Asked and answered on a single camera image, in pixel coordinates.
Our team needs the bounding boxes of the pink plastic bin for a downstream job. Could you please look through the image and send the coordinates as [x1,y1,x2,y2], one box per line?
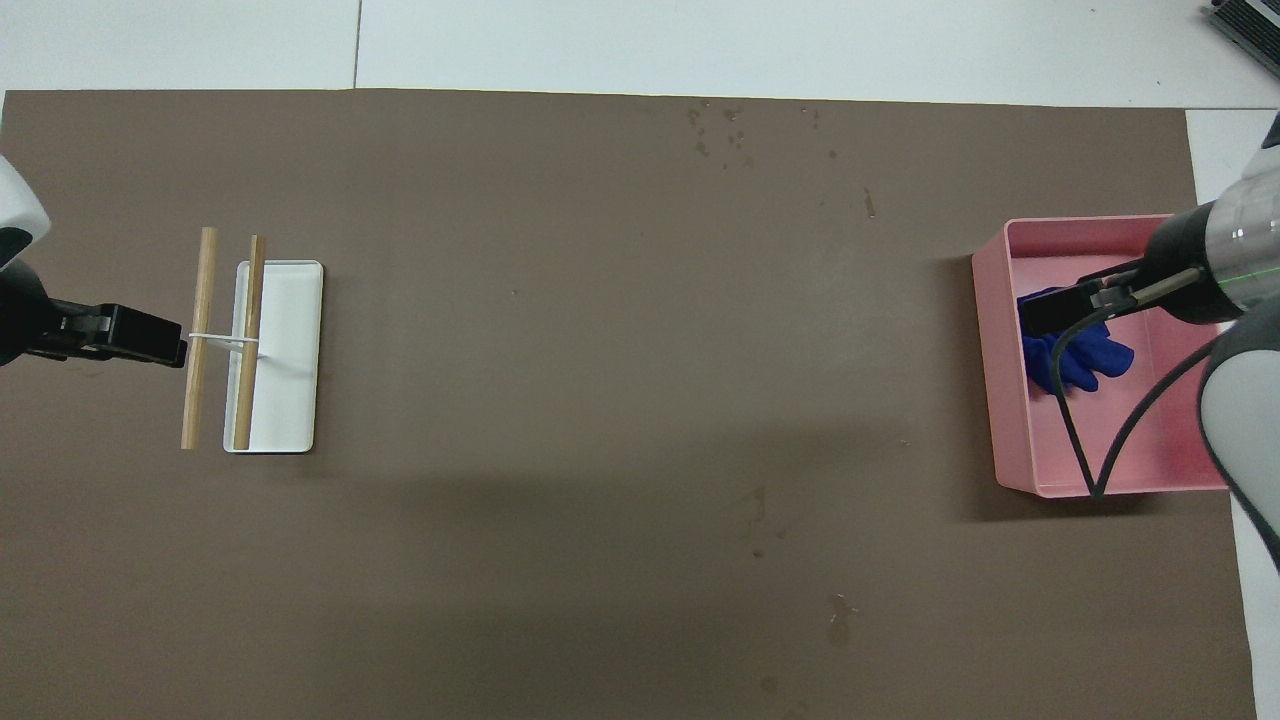
[971,213,1231,499]

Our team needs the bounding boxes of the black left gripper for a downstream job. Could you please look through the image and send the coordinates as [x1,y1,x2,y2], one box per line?
[0,258,189,369]

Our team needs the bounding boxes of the brown table mat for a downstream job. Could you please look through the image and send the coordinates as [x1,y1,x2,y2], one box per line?
[0,88,1259,720]

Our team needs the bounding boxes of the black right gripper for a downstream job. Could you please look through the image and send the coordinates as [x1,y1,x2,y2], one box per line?
[1018,203,1223,338]

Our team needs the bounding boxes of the blue towel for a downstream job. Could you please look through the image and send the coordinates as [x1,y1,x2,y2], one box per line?
[1018,287,1135,396]

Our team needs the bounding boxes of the dark grey ribbed device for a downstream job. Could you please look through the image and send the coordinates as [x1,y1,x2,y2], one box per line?
[1205,0,1280,63]

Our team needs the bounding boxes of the white towel rack wooden bars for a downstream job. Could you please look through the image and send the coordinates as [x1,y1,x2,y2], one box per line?
[180,227,324,455]

